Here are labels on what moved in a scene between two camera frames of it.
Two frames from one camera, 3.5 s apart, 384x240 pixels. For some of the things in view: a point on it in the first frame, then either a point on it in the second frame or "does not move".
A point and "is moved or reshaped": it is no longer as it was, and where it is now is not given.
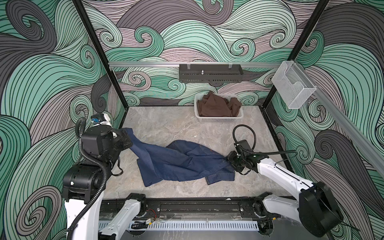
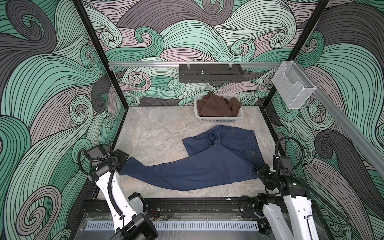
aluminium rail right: x=345 y=121 does not move
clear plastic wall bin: x=292 y=83 does not move
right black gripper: x=229 y=158 → x=260 y=170
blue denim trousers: x=180 y=160 is moved or reshaped
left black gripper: x=120 y=133 → x=121 y=155
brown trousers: x=213 y=105 does not move
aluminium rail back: x=178 y=63 does not move
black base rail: x=110 y=208 does not move
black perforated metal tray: x=210 y=73 does not move
